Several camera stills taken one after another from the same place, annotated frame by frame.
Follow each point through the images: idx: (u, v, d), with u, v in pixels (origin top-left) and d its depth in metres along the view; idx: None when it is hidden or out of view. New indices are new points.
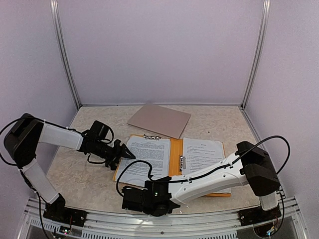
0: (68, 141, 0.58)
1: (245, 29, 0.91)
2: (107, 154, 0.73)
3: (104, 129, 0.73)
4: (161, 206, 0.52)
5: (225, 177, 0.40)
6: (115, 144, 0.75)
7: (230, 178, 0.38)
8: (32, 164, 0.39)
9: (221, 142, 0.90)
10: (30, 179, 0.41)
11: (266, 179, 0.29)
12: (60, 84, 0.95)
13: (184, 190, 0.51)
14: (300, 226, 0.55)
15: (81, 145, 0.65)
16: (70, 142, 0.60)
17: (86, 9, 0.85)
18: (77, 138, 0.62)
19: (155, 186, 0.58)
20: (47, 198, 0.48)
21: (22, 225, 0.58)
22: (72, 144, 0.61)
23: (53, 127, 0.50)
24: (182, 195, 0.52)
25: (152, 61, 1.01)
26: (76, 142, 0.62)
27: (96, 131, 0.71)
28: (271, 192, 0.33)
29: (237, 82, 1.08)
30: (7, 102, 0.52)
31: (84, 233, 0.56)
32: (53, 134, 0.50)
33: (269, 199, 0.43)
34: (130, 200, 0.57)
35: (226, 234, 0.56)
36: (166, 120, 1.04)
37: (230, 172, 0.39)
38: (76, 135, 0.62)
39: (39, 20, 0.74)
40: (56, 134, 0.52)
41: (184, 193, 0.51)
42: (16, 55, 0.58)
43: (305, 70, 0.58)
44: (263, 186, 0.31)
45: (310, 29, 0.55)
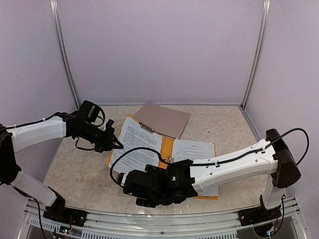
0: (49, 135, 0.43)
1: (245, 29, 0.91)
2: (97, 139, 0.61)
3: (94, 110, 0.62)
4: (178, 193, 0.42)
5: (257, 162, 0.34)
6: (107, 126, 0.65)
7: (261, 164, 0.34)
8: (20, 177, 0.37)
9: (212, 143, 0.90)
10: (21, 188, 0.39)
11: (294, 168, 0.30)
12: (60, 84, 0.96)
13: (211, 176, 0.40)
14: (300, 225, 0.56)
15: (66, 131, 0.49)
16: (53, 134, 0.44)
17: (86, 9, 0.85)
18: (59, 127, 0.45)
19: (171, 172, 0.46)
20: (46, 202, 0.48)
21: (22, 225, 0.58)
22: (56, 135, 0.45)
23: (24, 130, 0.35)
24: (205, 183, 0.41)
25: (152, 61, 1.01)
26: (60, 131, 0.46)
27: (84, 111, 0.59)
28: (288, 185, 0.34)
29: (237, 82, 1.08)
30: (7, 102, 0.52)
31: (84, 233, 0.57)
32: (27, 138, 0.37)
33: (274, 197, 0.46)
34: (138, 185, 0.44)
35: (226, 234, 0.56)
36: (166, 120, 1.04)
37: (264, 157, 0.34)
38: (57, 122, 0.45)
39: (38, 20, 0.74)
40: (32, 135, 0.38)
41: (209, 179, 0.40)
42: (16, 55, 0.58)
43: (304, 71, 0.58)
44: (286, 177, 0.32)
45: (310, 29, 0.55)
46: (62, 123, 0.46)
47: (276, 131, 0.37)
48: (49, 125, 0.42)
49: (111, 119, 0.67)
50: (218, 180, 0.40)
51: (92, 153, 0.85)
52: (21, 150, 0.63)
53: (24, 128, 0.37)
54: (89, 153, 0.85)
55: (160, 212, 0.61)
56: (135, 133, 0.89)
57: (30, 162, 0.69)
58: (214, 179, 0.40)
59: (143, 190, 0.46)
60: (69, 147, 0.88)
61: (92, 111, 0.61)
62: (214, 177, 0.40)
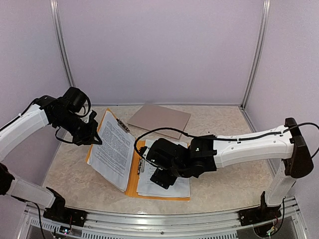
0: (30, 130, 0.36)
1: (245, 30, 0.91)
2: (78, 131, 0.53)
3: (82, 98, 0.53)
4: (199, 163, 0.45)
5: (274, 143, 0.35)
6: (89, 118, 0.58)
7: (277, 146, 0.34)
8: (14, 186, 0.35)
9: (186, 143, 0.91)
10: (19, 195, 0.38)
11: (306, 155, 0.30)
12: (60, 84, 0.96)
13: (230, 150, 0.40)
14: (300, 226, 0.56)
15: (48, 119, 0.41)
16: (34, 126, 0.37)
17: (86, 9, 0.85)
18: (39, 117, 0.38)
19: (194, 144, 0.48)
20: (44, 203, 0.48)
21: (22, 225, 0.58)
22: (37, 126, 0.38)
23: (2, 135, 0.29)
24: (226, 157, 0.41)
25: (152, 61, 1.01)
26: (42, 120, 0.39)
27: (70, 97, 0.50)
28: (302, 174, 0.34)
29: (237, 82, 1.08)
30: (7, 102, 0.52)
31: (84, 233, 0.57)
32: (9, 142, 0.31)
33: (280, 192, 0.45)
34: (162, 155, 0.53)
35: (226, 234, 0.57)
36: (165, 120, 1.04)
37: (282, 139, 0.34)
38: (34, 113, 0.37)
39: (38, 19, 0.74)
40: (12, 138, 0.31)
41: (228, 155, 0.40)
42: (16, 54, 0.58)
43: (304, 71, 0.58)
44: (300, 165, 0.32)
45: (310, 30, 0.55)
46: (40, 112, 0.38)
47: (293, 119, 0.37)
48: (26, 119, 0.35)
49: (94, 111, 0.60)
50: (237, 157, 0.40)
51: None
52: (21, 150, 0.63)
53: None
54: None
55: (160, 212, 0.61)
56: (113, 129, 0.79)
57: (31, 161, 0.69)
58: (235, 154, 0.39)
59: (166, 159, 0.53)
60: (69, 147, 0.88)
61: (79, 98, 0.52)
62: (232, 154, 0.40)
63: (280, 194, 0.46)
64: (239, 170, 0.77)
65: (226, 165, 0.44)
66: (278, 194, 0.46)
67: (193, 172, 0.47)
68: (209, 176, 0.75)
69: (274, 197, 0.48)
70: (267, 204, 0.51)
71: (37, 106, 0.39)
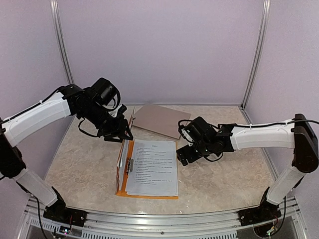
0: (50, 117, 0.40)
1: (245, 29, 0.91)
2: (104, 126, 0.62)
3: (110, 92, 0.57)
4: (220, 142, 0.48)
5: (277, 131, 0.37)
6: (118, 113, 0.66)
7: (280, 134, 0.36)
8: (22, 174, 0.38)
9: (173, 141, 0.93)
10: (24, 184, 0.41)
11: (308, 146, 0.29)
12: (60, 83, 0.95)
13: (242, 134, 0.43)
14: (300, 225, 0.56)
15: (70, 110, 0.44)
16: (55, 115, 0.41)
17: (86, 9, 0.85)
18: (59, 106, 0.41)
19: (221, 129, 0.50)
20: (45, 202, 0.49)
21: (22, 225, 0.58)
22: (58, 115, 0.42)
23: (19, 120, 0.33)
24: (239, 140, 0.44)
25: (152, 61, 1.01)
26: (63, 110, 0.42)
27: (97, 90, 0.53)
28: (308, 167, 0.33)
29: (237, 82, 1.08)
30: (7, 102, 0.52)
31: (84, 233, 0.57)
32: (25, 129, 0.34)
33: (283, 188, 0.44)
34: (197, 129, 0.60)
35: (226, 234, 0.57)
36: (165, 120, 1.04)
37: (286, 127, 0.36)
38: (56, 102, 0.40)
39: (38, 19, 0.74)
40: (31, 123, 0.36)
41: (241, 138, 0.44)
42: (16, 54, 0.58)
43: (304, 71, 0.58)
44: (303, 156, 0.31)
45: (310, 30, 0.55)
46: (61, 101, 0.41)
47: (303, 115, 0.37)
48: (46, 107, 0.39)
49: (124, 105, 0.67)
50: (249, 141, 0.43)
51: (92, 153, 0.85)
52: (21, 150, 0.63)
53: (20, 116, 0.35)
54: (89, 153, 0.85)
55: (160, 212, 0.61)
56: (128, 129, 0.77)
57: (30, 161, 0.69)
58: (245, 138, 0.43)
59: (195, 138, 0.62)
60: (69, 147, 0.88)
61: (106, 91, 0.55)
62: (242, 137, 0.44)
63: (286, 189, 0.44)
64: (239, 170, 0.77)
65: (238, 149, 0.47)
66: (284, 189, 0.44)
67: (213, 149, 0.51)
68: (209, 176, 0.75)
69: (278, 193, 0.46)
70: (267, 200, 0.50)
71: (61, 95, 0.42)
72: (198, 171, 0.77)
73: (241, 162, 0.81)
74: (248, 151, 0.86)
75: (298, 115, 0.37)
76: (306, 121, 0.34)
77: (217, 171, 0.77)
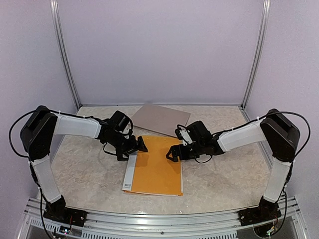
0: (80, 131, 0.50)
1: (245, 29, 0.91)
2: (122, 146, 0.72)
3: (125, 121, 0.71)
4: (212, 147, 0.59)
5: (250, 128, 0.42)
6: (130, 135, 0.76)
7: (253, 128, 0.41)
8: (43, 160, 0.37)
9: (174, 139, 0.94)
10: (38, 175, 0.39)
11: (276, 133, 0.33)
12: (60, 83, 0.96)
13: (225, 135, 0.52)
14: (300, 225, 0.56)
15: (96, 133, 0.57)
16: (83, 130, 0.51)
17: (87, 9, 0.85)
18: (91, 126, 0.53)
19: (216, 135, 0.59)
20: (49, 197, 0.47)
21: (22, 225, 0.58)
22: (84, 133, 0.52)
23: (68, 118, 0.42)
24: (226, 141, 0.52)
25: (151, 61, 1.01)
26: (91, 130, 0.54)
27: (116, 120, 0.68)
28: (285, 156, 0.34)
29: (237, 82, 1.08)
30: (7, 103, 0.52)
31: (84, 233, 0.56)
32: (65, 126, 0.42)
33: (273, 183, 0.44)
34: (195, 132, 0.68)
35: (226, 234, 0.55)
36: (166, 121, 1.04)
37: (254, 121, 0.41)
38: (91, 122, 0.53)
39: (38, 18, 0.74)
40: (71, 124, 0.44)
41: (226, 140, 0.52)
42: (15, 54, 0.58)
43: (305, 71, 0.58)
44: (279, 144, 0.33)
45: (310, 30, 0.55)
46: (95, 124, 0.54)
47: (276, 109, 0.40)
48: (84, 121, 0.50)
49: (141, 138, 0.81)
50: (233, 141, 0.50)
51: (92, 153, 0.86)
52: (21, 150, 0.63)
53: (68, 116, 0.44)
54: (89, 154, 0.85)
55: (160, 212, 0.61)
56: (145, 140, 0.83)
57: None
58: (231, 138, 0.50)
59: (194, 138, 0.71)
60: (69, 147, 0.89)
61: (122, 121, 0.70)
62: (227, 137, 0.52)
63: (277, 184, 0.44)
64: (239, 170, 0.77)
65: (228, 150, 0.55)
66: (277, 182, 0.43)
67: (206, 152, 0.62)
68: (209, 176, 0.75)
69: (273, 188, 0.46)
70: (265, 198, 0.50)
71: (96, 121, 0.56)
72: (198, 171, 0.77)
73: (241, 162, 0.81)
74: (248, 151, 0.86)
75: (273, 110, 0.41)
76: (279, 113, 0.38)
77: (217, 171, 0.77)
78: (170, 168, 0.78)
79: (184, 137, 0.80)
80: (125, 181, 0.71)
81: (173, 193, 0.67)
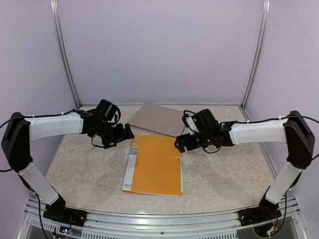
0: (67, 129, 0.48)
1: (245, 29, 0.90)
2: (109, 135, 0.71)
3: (111, 110, 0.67)
4: (221, 137, 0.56)
5: (270, 127, 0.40)
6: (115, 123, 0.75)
7: (273, 128, 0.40)
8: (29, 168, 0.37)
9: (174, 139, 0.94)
10: (29, 181, 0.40)
11: (297, 139, 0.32)
12: (59, 83, 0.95)
13: (239, 128, 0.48)
14: (300, 225, 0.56)
15: (81, 128, 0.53)
16: (68, 128, 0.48)
17: (86, 9, 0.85)
18: (75, 122, 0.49)
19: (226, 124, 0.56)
20: (47, 199, 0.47)
21: (22, 225, 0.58)
22: (73, 130, 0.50)
23: (42, 120, 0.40)
24: (239, 134, 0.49)
25: (151, 60, 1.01)
26: (77, 126, 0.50)
27: (102, 110, 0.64)
28: (300, 162, 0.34)
29: (237, 82, 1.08)
30: (7, 103, 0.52)
31: (85, 233, 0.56)
32: (42, 129, 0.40)
33: (277, 185, 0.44)
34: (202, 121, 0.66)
35: (226, 234, 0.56)
36: (166, 121, 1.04)
37: (278, 123, 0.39)
38: (73, 117, 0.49)
39: (38, 18, 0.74)
40: (49, 126, 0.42)
41: (239, 133, 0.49)
42: (15, 54, 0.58)
43: (305, 71, 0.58)
44: (298, 150, 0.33)
45: (310, 31, 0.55)
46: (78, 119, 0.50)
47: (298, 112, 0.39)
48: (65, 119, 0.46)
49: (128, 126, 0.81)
50: (246, 136, 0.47)
51: (91, 153, 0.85)
52: None
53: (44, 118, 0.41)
54: (89, 154, 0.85)
55: (160, 212, 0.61)
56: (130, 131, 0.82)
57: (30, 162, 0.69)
58: (245, 132, 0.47)
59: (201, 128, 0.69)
60: (69, 147, 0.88)
61: (109, 110, 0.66)
62: (240, 131, 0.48)
63: (282, 187, 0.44)
64: (239, 170, 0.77)
65: (237, 144, 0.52)
66: (282, 185, 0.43)
67: (214, 142, 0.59)
68: (209, 176, 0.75)
69: (277, 190, 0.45)
70: (266, 198, 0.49)
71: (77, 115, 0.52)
72: (198, 171, 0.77)
73: (241, 162, 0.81)
74: (248, 151, 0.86)
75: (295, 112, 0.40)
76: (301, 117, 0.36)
77: (217, 170, 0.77)
78: (170, 168, 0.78)
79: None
80: (125, 181, 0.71)
81: (173, 193, 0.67)
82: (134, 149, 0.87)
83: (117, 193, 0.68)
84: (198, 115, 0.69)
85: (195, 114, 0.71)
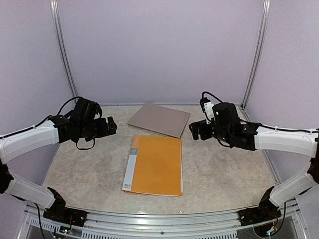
0: (41, 142, 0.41)
1: (245, 29, 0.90)
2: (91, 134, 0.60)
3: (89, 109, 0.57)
4: (243, 138, 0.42)
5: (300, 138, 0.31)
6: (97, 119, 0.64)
7: (302, 141, 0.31)
8: (12, 185, 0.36)
9: (174, 139, 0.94)
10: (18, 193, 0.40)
11: None
12: (59, 83, 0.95)
13: (266, 135, 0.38)
14: (300, 225, 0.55)
15: (59, 137, 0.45)
16: (43, 141, 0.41)
17: (86, 9, 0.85)
18: (50, 133, 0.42)
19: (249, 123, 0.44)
20: (44, 203, 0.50)
21: (22, 225, 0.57)
22: (49, 142, 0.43)
23: (12, 140, 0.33)
24: (263, 141, 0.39)
25: (151, 60, 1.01)
26: (53, 137, 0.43)
27: (79, 112, 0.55)
28: None
29: (237, 82, 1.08)
30: (7, 103, 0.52)
31: (84, 233, 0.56)
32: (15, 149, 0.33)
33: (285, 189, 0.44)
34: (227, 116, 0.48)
35: (226, 234, 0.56)
36: (166, 121, 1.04)
37: (310, 135, 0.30)
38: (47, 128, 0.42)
39: (37, 18, 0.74)
40: (21, 144, 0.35)
41: (263, 139, 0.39)
42: (15, 54, 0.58)
43: (305, 71, 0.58)
44: None
45: (310, 31, 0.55)
46: (53, 129, 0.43)
47: None
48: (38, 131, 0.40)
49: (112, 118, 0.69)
50: (271, 144, 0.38)
51: (91, 153, 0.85)
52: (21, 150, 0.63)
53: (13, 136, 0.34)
54: (89, 154, 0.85)
55: (160, 212, 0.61)
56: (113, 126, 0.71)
57: (30, 162, 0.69)
58: (270, 139, 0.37)
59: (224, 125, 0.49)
60: (69, 147, 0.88)
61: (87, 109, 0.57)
62: (266, 139, 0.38)
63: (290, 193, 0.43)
64: (239, 170, 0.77)
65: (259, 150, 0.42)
66: (290, 192, 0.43)
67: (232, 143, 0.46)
68: (209, 176, 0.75)
69: (284, 194, 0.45)
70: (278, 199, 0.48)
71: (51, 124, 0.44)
72: (198, 171, 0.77)
73: (241, 162, 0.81)
74: (248, 151, 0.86)
75: None
76: None
77: (217, 171, 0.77)
78: (170, 169, 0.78)
79: (208, 114, 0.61)
80: (125, 181, 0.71)
81: (173, 193, 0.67)
82: (134, 150, 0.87)
83: (116, 193, 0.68)
84: (223, 107, 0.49)
85: (220, 103, 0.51)
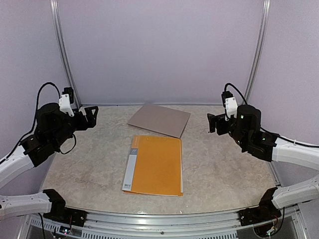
0: (15, 173, 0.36)
1: (245, 29, 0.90)
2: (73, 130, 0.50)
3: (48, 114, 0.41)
4: (261, 148, 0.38)
5: None
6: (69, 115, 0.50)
7: None
8: None
9: (174, 139, 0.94)
10: None
11: None
12: (59, 83, 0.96)
13: (285, 148, 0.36)
14: (300, 225, 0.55)
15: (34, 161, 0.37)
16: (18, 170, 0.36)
17: (86, 9, 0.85)
18: (21, 162, 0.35)
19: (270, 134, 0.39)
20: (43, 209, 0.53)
21: (22, 225, 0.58)
22: (24, 169, 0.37)
23: None
24: (281, 154, 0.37)
25: (151, 60, 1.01)
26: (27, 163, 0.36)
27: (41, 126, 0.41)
28: None
29: (237, 82, 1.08)
30: (7, 103, 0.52)
31: (84, 233, 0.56)
32: None
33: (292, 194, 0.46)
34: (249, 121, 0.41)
35: (226, 234, 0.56)
36: (166, 121, 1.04)
37: None
38: (16, 158, 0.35)
39: (37, 19, 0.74)
40: None
41: (282, 153, 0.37)
42: (15, 54, 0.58)
43: (305, 71, 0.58)
44: None
45: (309, 32, 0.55)
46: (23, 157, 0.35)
47: None
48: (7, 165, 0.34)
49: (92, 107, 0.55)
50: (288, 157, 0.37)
51: (92, 153, 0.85)
52: None
53: None
54: (89, 154, 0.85)
55: (160, 212, 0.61)
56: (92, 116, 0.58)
57: None
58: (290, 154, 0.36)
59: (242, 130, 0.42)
60: (69, 147, 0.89)
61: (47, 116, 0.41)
62: (286, 152, 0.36)
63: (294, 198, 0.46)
64: (240, 170, 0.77)
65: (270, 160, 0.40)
66: (295, 197, 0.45)
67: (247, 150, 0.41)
68: (209, 176, 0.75)
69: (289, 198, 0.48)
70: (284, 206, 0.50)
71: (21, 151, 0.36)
72: (198, 171, 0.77)
73: (241, 162, 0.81)
74: None
75: None
76: None
77: (217, 171, 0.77)
78: (170, 169, 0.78)
79: (227, 111, 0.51)
80: (125, 181, 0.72)
81: (173, 193, 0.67)
82: (134, 150, 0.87)
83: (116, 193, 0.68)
84: (248, 111, 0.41)
85: (245, 105, 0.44)
